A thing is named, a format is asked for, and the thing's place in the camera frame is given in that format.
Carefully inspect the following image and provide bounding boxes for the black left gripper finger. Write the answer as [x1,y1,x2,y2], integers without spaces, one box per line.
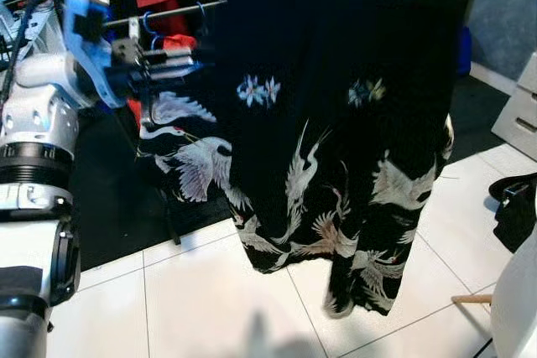
[149,44,206,62]
[149,60,206,80]

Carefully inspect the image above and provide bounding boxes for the black crane print shirt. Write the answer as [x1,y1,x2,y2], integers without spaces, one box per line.
[134,0,458,319]

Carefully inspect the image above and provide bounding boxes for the blue plastic hanger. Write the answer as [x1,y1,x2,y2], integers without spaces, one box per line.
[141,10,160,36]

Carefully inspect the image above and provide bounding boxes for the red shorts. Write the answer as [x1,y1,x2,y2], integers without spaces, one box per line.
[126,10,198,124]

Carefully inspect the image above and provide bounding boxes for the white drawer cabinet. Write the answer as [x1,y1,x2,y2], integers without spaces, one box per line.
[491,52,537,162]

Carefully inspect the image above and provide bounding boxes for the blue tote bag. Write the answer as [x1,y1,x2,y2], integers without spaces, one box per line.
[457,27,472,78]

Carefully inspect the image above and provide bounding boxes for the black bag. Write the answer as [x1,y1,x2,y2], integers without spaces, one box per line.
[488,174,537,254]

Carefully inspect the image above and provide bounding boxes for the white chair wooden legs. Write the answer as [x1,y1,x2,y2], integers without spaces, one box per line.
[453,228,537,358]

